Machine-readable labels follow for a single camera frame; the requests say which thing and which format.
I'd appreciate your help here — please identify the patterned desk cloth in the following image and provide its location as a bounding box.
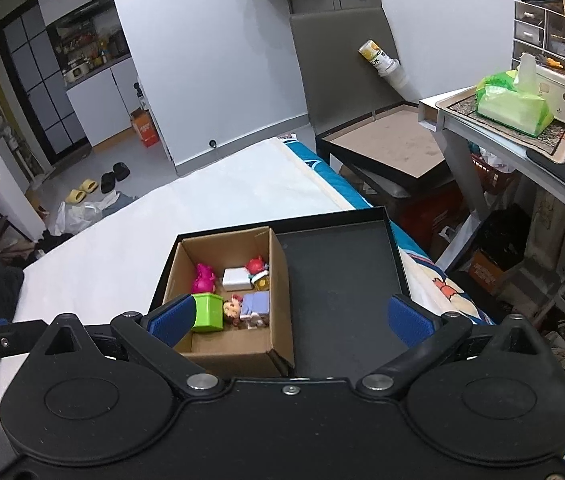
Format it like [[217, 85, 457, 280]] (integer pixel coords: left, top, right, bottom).
[[435, 87, 565, 163]]

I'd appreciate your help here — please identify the red basket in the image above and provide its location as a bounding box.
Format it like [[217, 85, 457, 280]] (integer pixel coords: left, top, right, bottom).
[[470, 152, 518, 196]]

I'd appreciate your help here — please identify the purple toy block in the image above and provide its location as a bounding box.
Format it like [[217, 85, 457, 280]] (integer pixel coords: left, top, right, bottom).
[[240, 292, 270, 328]]

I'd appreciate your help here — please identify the clear drawer organizer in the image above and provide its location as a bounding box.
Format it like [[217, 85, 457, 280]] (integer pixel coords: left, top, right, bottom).
[[511, 0, 565, 73]]

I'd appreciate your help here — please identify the white plastic bag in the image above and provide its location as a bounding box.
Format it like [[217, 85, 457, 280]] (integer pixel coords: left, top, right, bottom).
[[50, 195, 120, 236]]

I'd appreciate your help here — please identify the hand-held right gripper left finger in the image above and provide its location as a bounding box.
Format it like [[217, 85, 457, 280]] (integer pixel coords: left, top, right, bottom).
[[37, 294, 226, 392]]

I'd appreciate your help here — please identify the green toy box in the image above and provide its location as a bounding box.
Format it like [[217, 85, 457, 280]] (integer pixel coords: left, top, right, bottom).
[[190, 292, 224, 332]]

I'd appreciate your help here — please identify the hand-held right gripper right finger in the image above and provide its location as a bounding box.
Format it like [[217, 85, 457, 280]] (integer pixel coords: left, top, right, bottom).
[[357, 295, 543, 392]]

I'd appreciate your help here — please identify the white plastic box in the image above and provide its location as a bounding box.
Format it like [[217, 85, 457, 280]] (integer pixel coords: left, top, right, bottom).
[[515, 52, 565, 131]]

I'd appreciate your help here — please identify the black bag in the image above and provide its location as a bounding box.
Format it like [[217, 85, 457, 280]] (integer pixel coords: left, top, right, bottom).
[[475, 205, 531, 271]]

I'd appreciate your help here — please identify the row of kitchen shelf goods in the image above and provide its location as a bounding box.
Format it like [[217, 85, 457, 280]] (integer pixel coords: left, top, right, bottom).
[[47, 2, 130, 86]]

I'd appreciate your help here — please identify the orange carton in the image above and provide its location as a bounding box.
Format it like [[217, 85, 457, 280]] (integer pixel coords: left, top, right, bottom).
[[130, 109, 159, 148]]

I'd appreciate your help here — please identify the grey desk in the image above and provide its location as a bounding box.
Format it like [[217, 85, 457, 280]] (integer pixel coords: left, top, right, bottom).
[[417, 85, 565, 241]]

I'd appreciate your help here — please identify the white floor cabinet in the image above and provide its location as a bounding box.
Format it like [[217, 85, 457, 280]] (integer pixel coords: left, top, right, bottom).
[[65, 55, 146, 148]]

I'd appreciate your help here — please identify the white block toy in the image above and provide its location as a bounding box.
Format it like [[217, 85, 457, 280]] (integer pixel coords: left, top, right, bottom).
[[222, 267, 254, 291]]

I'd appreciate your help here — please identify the yellow label canister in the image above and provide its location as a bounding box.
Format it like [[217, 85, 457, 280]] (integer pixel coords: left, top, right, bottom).
[[359, 39, 389, 69]]

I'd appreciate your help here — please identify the brown-haired toy figure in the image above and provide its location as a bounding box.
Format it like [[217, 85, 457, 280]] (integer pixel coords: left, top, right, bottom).
[[222, 295, 243, 329]]

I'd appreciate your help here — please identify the red toy figure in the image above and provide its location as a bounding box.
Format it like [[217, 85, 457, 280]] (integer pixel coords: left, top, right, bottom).
[[245, 256, 269, 286]]

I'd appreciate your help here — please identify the cardboard box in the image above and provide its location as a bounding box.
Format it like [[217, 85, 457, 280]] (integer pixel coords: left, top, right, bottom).
[[162, 226, 296, 378]]

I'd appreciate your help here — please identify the black framed glass door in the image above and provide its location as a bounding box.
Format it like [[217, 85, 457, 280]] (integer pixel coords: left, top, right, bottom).
[[0, 10, 88, 161]]

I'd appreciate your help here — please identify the black lid with brown inside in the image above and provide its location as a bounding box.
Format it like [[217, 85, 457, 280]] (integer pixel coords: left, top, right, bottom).
[[315, 105, 456, 193]]

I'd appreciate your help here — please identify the pink toy figure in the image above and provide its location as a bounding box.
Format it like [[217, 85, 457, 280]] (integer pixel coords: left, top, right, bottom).
[[191, 262, 218, 295]]

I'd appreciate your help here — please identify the black shallow tray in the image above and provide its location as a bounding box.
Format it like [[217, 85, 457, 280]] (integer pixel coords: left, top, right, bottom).
[[148, 206, 411, 378]]

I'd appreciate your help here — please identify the brown carton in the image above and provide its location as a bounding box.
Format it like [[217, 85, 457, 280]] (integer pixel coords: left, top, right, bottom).
[[467, 250, 506, 296]]

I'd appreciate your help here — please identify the white plastic cup stack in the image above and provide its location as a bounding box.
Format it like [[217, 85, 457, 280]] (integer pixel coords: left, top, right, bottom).
[[377, 60, 411, 97]]

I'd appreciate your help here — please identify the grey leaning board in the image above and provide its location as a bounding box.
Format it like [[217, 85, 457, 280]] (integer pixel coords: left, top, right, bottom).
[[289, 7, 403, 133]]

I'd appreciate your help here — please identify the green tissue pack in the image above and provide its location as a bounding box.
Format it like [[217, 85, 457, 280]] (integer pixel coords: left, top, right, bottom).
[[475, 70, 554, 137]]

